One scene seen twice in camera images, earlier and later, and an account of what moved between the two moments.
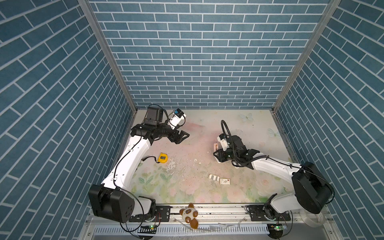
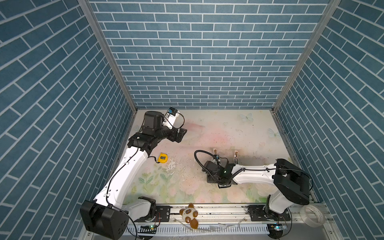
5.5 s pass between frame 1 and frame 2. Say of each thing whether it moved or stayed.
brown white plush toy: stayed
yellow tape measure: stayed
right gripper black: moved
